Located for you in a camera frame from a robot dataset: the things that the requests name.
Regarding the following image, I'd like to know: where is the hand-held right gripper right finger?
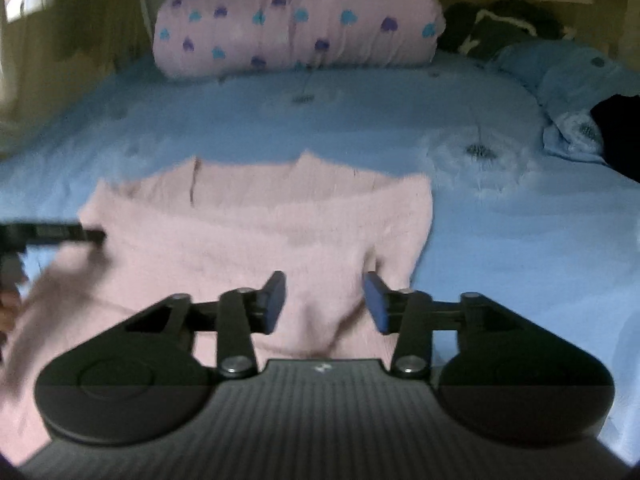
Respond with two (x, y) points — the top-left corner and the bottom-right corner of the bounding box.
(363, 270), (534, 380)

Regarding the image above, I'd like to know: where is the blue pillow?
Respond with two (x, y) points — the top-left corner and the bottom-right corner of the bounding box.
(487, 40), (640, 162)

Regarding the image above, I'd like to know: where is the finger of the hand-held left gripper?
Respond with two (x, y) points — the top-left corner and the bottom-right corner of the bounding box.
(27, 223), (108, 248)

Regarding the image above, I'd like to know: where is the blue dandelion print bed sheet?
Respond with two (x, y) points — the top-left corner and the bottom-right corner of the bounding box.
(0, 50), (640, 467)

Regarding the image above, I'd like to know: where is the pink knitted cardigan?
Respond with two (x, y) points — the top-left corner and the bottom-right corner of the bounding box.
(0, 152), (435, 466)

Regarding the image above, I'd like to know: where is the black cloth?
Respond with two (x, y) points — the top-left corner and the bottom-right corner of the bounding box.
(589, 94), (640, 184)

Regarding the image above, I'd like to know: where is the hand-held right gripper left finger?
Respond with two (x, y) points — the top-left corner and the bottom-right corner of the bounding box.
(124, 270), (288, 380)

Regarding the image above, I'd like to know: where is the pink heart print pillow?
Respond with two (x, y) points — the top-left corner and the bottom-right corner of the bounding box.
(152, 0), (447, 79)

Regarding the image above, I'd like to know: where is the person's left hand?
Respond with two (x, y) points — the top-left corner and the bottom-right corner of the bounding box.
(0, 292), (24, 334)

